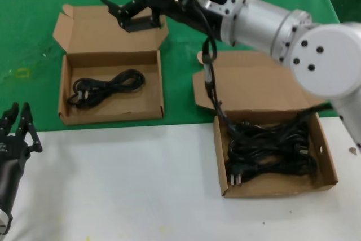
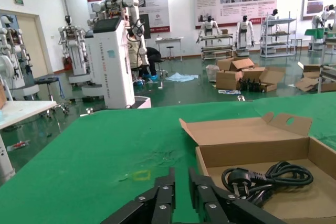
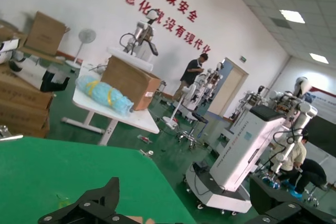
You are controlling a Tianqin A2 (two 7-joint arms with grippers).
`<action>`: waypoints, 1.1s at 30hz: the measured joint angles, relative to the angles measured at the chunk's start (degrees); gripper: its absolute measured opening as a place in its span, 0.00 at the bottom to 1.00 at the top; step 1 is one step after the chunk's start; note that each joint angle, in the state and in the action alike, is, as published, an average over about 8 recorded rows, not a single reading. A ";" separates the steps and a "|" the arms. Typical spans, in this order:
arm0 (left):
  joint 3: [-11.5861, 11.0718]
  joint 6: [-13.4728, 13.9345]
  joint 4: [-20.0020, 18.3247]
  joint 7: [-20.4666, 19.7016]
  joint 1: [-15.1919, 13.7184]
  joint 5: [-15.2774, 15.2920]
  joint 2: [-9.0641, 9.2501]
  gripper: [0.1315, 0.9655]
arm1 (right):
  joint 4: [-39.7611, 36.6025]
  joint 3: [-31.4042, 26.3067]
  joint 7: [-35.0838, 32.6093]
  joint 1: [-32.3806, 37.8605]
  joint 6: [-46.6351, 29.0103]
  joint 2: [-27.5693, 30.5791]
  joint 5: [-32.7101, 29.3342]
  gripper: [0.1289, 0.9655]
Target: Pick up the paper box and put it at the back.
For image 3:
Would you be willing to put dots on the metal cloth clamp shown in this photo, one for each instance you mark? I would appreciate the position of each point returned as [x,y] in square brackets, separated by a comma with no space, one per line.
[147,153]
[8,133]

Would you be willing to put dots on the crouching person beige shirt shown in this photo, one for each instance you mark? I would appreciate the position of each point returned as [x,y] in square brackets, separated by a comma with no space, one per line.
[298,153]

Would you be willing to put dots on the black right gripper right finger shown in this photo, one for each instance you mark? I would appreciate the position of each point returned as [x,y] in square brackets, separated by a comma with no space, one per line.
[283,208]

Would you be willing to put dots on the row of white robots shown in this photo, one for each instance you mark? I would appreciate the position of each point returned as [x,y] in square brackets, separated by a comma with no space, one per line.
[194,95]

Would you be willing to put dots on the green exit sign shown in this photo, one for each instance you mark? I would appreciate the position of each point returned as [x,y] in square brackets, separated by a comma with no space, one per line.
[243,58]

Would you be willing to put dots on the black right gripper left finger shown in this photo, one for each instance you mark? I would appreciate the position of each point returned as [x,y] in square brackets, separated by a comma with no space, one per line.
[99,203]

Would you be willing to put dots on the white pedestal fan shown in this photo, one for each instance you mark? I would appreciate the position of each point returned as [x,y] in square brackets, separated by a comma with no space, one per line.
[86,36]

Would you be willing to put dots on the blue wrapped bundle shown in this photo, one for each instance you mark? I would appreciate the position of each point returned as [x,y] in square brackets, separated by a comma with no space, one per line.
[105,93]

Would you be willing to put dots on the white work table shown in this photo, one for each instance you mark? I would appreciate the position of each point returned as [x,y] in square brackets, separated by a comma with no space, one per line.
[141,121]

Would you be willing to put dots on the silver white jointed robot arm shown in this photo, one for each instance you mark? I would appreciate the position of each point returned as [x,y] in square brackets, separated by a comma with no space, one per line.
[307,110]

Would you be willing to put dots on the green table cloth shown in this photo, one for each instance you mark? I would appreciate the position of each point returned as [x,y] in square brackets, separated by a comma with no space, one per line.
[65,166]

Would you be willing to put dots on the red item on floor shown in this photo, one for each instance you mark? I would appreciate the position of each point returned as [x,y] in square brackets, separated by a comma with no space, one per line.
[145,139]

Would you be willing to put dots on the white fan stand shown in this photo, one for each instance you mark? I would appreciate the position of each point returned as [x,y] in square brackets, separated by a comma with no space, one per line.
[170,121]

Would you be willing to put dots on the brown cardboard carton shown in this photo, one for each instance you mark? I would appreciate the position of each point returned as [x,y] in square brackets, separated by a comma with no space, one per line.
[21,115]
[29,130]
[18,87]

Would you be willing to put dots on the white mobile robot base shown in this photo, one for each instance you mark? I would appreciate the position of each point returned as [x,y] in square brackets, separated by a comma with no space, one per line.
[236,155]

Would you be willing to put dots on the black display screen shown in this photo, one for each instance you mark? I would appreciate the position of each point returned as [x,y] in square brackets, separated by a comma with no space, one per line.
[323,137]

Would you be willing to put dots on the ceiling light panel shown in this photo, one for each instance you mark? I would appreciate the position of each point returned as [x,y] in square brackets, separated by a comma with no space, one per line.
[319,58]
[292,16]

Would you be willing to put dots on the standing person black shirt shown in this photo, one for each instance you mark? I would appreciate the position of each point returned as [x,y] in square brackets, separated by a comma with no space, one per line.
[190,72]

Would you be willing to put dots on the small chrome stool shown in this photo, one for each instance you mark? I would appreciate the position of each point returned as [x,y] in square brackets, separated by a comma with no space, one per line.
[313,195]

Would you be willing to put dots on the large closed cardboard box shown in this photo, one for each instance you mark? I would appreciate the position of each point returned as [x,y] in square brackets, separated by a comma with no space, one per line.
[126,79]

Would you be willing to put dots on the white and black robot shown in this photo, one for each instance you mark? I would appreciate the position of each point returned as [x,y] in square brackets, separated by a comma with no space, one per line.
[29,73]

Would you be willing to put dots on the blue white wall banner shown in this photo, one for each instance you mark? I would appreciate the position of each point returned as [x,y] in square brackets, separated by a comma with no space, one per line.
[323,95]

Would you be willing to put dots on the tall open cardboard box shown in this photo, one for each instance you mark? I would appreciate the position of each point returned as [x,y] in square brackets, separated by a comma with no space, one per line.
[44,35]

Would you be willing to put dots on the chrome wheeled stool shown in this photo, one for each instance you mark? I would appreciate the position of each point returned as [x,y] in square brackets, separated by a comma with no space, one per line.
[187,134]

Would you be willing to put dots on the grey robot with grippers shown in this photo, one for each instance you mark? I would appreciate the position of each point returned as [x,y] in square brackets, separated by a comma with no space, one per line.
[252,100]

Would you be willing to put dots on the white foam slab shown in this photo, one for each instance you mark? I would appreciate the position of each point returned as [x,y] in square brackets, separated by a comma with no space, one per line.
[131,60]

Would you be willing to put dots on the beige door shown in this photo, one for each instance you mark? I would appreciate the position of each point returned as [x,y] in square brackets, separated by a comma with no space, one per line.
[231,87]

